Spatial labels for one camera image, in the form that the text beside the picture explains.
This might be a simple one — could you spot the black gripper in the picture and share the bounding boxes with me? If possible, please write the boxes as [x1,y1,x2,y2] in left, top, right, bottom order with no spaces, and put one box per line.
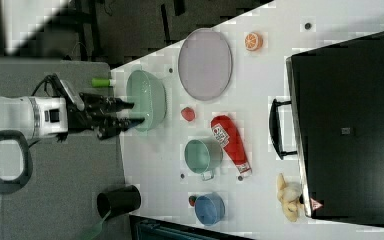
[67,93,145,140]

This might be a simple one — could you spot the green plastic strainer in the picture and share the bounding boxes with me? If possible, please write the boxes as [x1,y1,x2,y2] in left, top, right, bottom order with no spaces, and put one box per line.
[126,70,167,132]

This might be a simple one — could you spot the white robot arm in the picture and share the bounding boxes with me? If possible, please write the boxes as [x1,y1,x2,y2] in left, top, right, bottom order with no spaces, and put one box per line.
[0,93,145,194]

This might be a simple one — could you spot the green marker cylinder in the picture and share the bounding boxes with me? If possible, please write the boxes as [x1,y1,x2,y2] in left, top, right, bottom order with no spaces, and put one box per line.
[91,78,116,88]

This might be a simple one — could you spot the grey mat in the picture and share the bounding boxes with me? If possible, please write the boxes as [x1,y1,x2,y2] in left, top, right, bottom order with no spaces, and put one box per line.
[0,58,124,240]

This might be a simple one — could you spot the green metal cup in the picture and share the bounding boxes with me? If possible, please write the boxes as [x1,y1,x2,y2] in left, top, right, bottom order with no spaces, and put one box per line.
[184,138,223,181]

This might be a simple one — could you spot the grey round plate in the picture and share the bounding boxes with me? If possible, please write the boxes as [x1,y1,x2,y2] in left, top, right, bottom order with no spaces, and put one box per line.
[178,28,232,101]

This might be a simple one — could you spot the red ketchup bottle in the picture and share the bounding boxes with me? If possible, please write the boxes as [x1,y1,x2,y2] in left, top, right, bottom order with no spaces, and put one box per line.
[211,115,252,178]

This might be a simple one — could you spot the small red strawberry toy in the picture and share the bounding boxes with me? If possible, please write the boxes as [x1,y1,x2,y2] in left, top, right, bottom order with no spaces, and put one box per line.
[188,196,196,207]

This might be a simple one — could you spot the dark blue crate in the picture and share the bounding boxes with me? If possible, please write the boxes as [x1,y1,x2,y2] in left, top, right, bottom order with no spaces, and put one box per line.
[129,215,252,240]

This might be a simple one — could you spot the blue bowl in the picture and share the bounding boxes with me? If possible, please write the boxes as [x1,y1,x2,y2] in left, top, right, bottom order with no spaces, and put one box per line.
[194,193,225,226]

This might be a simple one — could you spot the orange slice toy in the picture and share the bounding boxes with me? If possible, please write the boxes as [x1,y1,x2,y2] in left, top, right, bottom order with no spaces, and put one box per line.
[245,32,263,51]

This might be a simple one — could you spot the peeled banana toy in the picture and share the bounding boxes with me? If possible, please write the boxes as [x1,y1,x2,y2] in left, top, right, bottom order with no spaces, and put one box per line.
[277,173,304,222]

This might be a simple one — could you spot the black toaster oven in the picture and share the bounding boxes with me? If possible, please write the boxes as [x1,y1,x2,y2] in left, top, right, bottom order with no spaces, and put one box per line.
[286,31,384,227]

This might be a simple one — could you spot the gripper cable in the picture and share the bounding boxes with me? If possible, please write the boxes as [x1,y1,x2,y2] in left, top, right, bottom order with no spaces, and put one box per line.
[30,73,63,98]

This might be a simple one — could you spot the black cylinder post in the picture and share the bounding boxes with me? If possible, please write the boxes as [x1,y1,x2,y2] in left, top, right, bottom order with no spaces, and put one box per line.
[97,185,141,219]

